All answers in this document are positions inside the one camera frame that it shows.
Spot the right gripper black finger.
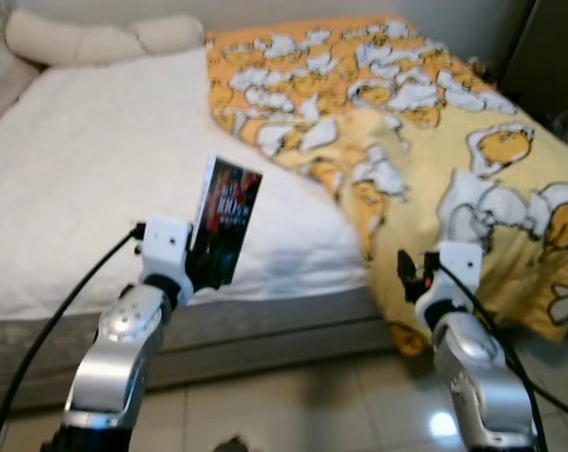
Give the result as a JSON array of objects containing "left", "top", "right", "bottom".
[{"left": 397, "top": 248, "right": 418, "bottom": 304}]

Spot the dark wardrobe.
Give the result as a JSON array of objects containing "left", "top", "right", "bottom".
[{"left": 498, "top": 0, "right": 568, "bottom": 156}]

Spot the beige bed base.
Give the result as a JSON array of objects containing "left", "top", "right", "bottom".
[{"left": 0, "top": 287, "right": 402, "bottom": 411}]

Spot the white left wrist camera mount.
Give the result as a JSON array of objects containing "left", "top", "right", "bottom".
[{"left": 138, "top": 216, "right": 193, "bottom": 304}]

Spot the dark cover book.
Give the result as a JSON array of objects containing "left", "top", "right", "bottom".
[{"left": 190, "top": 155, "right": 264, "bottom": 289}]

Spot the beige bolster pillow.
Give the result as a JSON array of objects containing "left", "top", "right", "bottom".
[{"left": 5, "top": 8, "right": 206, "bottom": 67}]

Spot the yellow cartoon print blanket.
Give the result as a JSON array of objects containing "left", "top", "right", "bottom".
[{"left": 205, "top": 14, "right": 568, "bottom": 359}]

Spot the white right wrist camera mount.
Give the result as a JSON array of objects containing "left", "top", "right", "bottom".
[{"left": 415, "top": 241, "right": 485, "bottom": 326}]

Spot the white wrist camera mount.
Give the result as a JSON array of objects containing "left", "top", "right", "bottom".
[
  {"left": 415, "top": 241, "right": 485, "bottom": 326},
  {"left": 138, "top": 216, "right": 193, "bottom": 304}
]

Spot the white quilted mattress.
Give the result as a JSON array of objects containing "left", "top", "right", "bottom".
[{"left": 0, "top": 47, "right": 369, "bottom": 326}]

